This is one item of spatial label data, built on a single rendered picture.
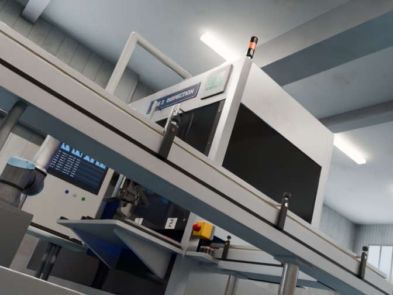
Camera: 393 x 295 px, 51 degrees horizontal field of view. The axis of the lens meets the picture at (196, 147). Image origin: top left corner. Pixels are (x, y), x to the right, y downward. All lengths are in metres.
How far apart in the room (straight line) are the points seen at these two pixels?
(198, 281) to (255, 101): 1.10
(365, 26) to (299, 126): 1.30
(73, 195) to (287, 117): 1.50
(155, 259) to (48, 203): 0.99
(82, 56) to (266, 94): 4.37
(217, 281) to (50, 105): 1.55
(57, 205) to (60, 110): 1.98
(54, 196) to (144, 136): 1.91
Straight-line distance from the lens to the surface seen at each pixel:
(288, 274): 1.38
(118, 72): 3.25
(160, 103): 3.07
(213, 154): 2.22
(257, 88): 2.56
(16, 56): 0.88
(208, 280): 2.17
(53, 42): 6.51
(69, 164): 2.87
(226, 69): 2.60
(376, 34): 3.87
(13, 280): 0.86
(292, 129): 2.75
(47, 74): 0.89
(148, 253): 2.06
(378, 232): 10.25
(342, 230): 10.12
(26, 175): 2.02
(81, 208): 2.86
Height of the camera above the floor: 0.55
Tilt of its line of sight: 23 degrees up
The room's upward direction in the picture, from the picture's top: 18 degrees clockwise
